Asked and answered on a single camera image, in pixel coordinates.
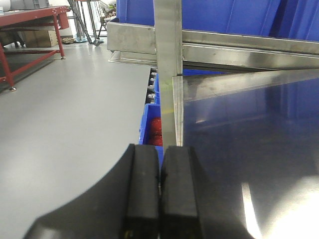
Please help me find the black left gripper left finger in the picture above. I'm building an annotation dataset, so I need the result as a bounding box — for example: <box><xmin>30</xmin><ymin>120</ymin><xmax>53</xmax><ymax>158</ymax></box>
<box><xmin>24</xmin><ymin>144</ymin><xmax>160</xmax><ymax>239</ymax></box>

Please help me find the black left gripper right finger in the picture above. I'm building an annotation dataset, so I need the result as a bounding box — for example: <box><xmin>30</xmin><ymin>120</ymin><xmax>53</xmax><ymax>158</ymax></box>
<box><xmin>160</xmin><ymin>146</ymin><xmax>252</xmax><ymax>239</ymax></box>

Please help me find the blue bin with red parts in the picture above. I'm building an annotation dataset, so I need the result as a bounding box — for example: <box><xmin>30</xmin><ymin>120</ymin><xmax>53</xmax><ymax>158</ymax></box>
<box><xmin>139</xmin><ymin>104</ymin><xmax>163</xmax><ymax>153</ymax></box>

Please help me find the red metal workbench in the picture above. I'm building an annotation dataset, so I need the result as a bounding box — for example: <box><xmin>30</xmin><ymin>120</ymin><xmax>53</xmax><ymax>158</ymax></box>
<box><xmin>0</xmin><ymin>5</ymin><xmax>70</xmax><ymax>92</ymax></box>

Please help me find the cardboard box under workbench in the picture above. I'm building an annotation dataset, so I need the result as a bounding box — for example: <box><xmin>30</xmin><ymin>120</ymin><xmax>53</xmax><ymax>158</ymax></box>
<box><xmin>22</xmin><ymin>30</ymin><xmax>58</xmax><ymax>48</ymax></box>

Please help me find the blue crate upper left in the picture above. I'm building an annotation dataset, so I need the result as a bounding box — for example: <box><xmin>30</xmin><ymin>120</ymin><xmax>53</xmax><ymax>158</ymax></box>
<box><xmin>116</xmin><ymin>0</ymin><xmax>281</xmax><ymax>36</ymax></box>

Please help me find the blue crate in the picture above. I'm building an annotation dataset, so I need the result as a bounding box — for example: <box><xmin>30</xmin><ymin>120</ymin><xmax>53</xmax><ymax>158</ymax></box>
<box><xmin>116</xmin><ymin>0</ymin><xmax>281</xmax><ymax>36</ymax></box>
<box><xmin>269</xmin><ymin>0</ymin><xmax>319</xmax><ymax>41</ymax></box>

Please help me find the blue crate upper right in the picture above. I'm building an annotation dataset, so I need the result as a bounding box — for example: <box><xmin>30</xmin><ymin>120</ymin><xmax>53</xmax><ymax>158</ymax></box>
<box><xmin>269</xmin><ymin>0</ymin><xmax>319</xmax><ymax>41</ymax></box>

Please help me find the stainless steel shelf frame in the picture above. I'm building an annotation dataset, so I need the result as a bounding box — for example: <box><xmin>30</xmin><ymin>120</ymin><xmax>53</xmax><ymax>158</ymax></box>
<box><xmin>106</xmin><ymin>0</ymin><xmax>319</xmax><ymax>147</ymax></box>

